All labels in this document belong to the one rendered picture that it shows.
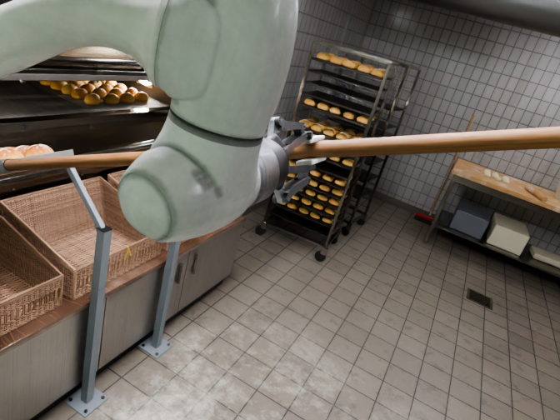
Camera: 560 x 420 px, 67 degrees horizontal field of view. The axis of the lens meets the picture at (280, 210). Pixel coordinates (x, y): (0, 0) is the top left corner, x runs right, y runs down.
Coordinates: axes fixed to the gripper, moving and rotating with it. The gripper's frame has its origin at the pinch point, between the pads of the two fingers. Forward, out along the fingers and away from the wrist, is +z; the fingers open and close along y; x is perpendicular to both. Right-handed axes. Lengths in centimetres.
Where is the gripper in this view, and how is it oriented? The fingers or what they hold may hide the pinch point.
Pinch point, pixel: (311, 149)
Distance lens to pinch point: 76.3
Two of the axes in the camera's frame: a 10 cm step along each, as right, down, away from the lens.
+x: 8.9, 0.2, -4.6
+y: 0.9, 9.7, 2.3
